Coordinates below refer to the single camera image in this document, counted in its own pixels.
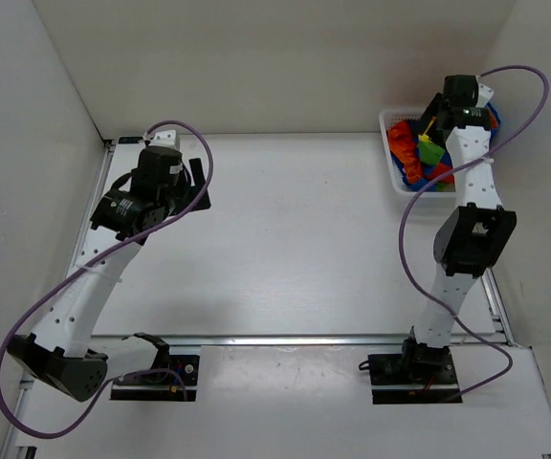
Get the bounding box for small dark label sticker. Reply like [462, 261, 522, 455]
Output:
[117, 136, 150, 145]

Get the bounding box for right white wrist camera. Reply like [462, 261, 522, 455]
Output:
[475, 83, 495, 108]

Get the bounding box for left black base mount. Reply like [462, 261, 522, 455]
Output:
[108, 333, 200, 403]

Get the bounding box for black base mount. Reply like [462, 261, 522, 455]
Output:
[108, 333, 200, 403]
[358, 354, 462, 405]

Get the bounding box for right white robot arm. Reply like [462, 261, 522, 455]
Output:
[399, 75, 517, 383]

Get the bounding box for white plastic basket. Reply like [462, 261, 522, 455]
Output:
[379, 106, 452, 208]

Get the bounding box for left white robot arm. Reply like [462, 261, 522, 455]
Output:
[7, 146, 210, 402]

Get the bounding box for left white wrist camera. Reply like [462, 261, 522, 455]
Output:
[143, 129, 180, 150]

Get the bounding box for rainbow striped shorts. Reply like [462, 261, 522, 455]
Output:
[386, 99, 502, 192]

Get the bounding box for aluminium table rail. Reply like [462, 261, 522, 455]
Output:
[91, 331, 508, 347]

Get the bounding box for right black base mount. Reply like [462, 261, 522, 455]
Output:
[358, 354, 462, 405]

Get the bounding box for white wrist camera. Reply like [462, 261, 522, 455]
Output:
[143, 129, 180, 150]
[475, 83, 495, 108]

